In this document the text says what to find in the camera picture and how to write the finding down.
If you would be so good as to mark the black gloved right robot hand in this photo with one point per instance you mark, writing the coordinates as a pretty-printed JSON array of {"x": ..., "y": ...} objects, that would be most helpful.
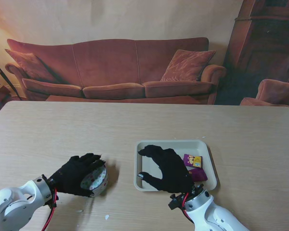
[{"x": 173, "y": 170}]

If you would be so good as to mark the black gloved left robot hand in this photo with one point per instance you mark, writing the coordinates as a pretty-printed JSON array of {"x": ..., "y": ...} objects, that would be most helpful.
[{"x": 69, "y": 175}]

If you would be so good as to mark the purple printed snack packet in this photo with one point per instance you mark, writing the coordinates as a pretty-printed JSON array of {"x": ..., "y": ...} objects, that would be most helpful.
[{"x": 193, "y": 160}]

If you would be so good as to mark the polka dot round box lid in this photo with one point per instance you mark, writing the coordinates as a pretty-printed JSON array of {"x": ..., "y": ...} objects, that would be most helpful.
[{"x": 94, "y": 178}]

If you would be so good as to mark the plain purple snack packet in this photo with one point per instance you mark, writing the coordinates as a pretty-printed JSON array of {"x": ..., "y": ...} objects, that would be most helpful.
[{"x": 199, "y": 175}]

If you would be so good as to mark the beige rectangular tray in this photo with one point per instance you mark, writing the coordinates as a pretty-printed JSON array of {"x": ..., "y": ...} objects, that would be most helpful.
[{"x": 195, "y": 146}]

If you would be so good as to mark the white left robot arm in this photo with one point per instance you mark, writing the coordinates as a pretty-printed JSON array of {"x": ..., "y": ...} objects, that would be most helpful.
[{"x": 12, "y": 204}]

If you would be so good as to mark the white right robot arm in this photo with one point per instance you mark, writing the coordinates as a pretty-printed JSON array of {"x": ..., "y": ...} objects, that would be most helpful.
[{"x": 216, "y": 216}]

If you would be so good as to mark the round polka dot cookie box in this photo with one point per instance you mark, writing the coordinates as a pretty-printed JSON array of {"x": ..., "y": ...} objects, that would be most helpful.
[{"x": 105, "y": 181}]

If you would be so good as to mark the patterned orange sofa cushion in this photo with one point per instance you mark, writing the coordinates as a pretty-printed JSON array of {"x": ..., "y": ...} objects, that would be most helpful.
[{"x": 186, "y": 65}]

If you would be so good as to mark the red brown three-seat sofa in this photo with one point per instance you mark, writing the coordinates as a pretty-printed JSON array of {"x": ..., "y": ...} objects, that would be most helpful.
[{"x": 106, "y": 62}]

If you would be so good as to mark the plain red brown sofa cushion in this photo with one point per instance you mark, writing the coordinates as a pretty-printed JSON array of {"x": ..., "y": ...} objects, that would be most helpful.
[{"x": 26, "y": 63}]

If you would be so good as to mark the red brown armchair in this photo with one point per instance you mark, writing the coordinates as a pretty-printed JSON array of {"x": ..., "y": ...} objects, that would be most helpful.
[{"x": 277, "y": 92}]

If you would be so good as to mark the dark wooden cabinet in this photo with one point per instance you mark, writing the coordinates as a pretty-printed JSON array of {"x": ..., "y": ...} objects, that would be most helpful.
[{"x": 262, "y": 36}]

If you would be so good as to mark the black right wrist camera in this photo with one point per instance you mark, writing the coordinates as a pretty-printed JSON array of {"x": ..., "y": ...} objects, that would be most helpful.
[{"x": 175, "y": 202}]

